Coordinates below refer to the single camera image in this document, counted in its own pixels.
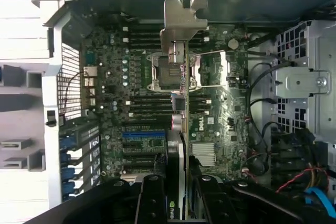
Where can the long black expansion slot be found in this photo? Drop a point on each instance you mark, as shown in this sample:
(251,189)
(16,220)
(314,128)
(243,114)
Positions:
(136,169)
(139,158)

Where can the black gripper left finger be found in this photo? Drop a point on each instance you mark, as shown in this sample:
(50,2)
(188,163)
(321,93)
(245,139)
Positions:
(152,203)

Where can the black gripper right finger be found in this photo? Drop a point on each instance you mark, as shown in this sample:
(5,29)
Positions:
(218,203)

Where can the metal disk bay cage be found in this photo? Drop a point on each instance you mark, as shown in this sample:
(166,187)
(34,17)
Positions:
(302,82)

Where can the metal socket cover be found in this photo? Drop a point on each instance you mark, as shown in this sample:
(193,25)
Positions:
(223,64)

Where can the black power connector cluster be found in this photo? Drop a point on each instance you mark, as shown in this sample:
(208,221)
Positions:
(291,148)

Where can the CPU socket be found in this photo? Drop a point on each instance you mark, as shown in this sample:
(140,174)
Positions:
(165,72)

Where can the coin cell battery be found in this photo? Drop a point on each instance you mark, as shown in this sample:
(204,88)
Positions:
(232,43)

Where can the blue expansion slot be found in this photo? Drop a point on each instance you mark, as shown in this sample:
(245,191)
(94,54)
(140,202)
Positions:
(141,134)

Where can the green motherboard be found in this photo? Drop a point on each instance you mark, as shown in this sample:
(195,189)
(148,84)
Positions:
(223,98)

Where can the silver chipset heatsink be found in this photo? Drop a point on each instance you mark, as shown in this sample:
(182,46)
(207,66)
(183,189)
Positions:
(203,154)

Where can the open grey PC case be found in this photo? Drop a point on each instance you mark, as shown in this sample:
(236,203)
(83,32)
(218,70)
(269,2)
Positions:
(131,3)

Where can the grey parts rack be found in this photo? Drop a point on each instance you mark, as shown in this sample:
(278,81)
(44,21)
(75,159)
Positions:
(15,100)

